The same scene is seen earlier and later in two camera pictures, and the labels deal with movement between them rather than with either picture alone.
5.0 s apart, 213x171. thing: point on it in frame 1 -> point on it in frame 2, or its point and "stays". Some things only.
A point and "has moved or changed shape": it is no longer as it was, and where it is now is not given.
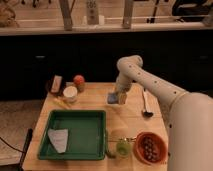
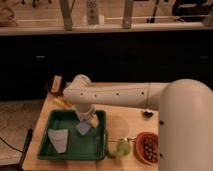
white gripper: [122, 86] -> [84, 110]
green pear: [123, 148] stays
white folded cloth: [58, 139] stays
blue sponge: [113, 98] has moved or changed shape
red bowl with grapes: [150, 148] stays
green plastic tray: [87, 139] stays
